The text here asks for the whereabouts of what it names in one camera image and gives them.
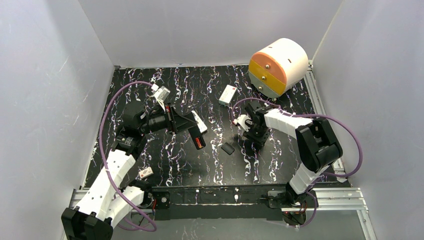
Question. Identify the black base bar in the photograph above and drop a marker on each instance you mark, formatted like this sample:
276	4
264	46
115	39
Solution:
262	201

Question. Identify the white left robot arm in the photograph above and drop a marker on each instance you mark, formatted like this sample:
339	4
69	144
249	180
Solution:
104	205

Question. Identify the red orange battery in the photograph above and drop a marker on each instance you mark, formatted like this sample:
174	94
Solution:
199	143

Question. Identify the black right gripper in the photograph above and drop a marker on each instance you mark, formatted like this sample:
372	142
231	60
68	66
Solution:
255	133

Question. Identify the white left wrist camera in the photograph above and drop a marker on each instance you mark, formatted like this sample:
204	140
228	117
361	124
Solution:
160	94

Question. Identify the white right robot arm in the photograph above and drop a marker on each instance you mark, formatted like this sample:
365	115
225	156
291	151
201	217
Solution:
317	144

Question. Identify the beige remote control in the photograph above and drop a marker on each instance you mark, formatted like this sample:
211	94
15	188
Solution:
201	125

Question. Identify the round drawer cabinet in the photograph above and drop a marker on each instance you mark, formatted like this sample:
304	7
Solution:
276	68

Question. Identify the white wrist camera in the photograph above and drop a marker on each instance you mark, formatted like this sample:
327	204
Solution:
243	122
160	94

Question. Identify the small white red remote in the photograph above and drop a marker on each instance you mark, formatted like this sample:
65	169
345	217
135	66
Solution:
146	172

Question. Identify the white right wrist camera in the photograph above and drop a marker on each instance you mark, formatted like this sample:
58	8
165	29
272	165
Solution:
243	122

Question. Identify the black remote battery cover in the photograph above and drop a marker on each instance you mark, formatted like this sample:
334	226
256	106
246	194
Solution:
226	147

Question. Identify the black cylindrical remote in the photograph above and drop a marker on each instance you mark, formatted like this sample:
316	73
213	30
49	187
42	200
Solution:
195	133

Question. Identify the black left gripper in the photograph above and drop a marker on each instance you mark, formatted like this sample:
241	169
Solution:
172	120

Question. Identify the white remote with red button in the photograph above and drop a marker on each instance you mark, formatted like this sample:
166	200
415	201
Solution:
227	95

